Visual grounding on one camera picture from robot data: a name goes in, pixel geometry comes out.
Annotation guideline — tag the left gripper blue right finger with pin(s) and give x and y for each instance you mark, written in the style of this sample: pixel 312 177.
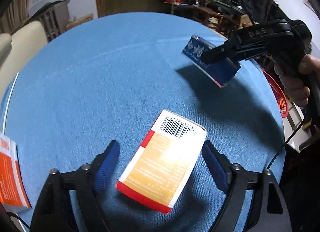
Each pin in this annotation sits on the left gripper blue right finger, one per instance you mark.
pixel 218 165

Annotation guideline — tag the cream leather sofa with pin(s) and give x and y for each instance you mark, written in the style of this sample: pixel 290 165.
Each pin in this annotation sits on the cream leather sofa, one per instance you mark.
pixel 18 49

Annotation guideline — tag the orange white tissue box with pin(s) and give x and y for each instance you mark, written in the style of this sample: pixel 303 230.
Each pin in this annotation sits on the orange white tissue box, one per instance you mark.
pixel 12 189

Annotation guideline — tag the grey wooden crib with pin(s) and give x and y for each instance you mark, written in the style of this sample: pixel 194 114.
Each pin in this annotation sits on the grey wooden crib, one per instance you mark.
pixel 53 16

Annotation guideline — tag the small blue toothpaste box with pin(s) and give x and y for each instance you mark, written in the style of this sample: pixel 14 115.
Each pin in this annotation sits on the small blue toothpaste box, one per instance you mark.
pixel 220 72

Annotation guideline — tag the person's right hand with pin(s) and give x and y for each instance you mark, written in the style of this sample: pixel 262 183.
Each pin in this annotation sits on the person's right hand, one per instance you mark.
pixel 294 87

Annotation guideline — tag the blue round tablecloth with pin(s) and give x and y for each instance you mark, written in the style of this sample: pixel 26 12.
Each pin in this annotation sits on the blue round tablecloth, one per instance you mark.
pixel 109 79

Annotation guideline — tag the red yellow barcode carton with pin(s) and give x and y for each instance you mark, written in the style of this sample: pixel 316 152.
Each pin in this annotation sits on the red yellow barcode carton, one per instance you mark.
pixel 158 172

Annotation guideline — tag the beige striped curtains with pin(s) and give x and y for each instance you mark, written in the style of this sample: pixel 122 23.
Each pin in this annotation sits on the beige striped curtains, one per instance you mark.
pixel 14 16

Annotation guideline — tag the red plastic mesh basket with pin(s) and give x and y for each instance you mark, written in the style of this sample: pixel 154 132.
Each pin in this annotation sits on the red plastic mesh basket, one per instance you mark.
pixel 279 95

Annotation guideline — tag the white plastic stick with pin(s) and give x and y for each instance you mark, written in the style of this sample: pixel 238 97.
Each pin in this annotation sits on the white plastic stick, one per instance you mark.
pixel 8 103

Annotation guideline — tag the dark wooden stool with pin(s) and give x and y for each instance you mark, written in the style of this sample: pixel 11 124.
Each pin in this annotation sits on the dark wooden stool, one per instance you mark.
pixel 208 17

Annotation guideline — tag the cardboard box by wall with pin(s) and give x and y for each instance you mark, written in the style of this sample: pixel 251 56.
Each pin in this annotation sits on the cardboard box by wall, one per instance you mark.
pixel 79 21

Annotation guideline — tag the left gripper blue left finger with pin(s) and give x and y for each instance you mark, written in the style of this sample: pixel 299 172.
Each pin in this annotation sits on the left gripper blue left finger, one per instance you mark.
pixel 106 166

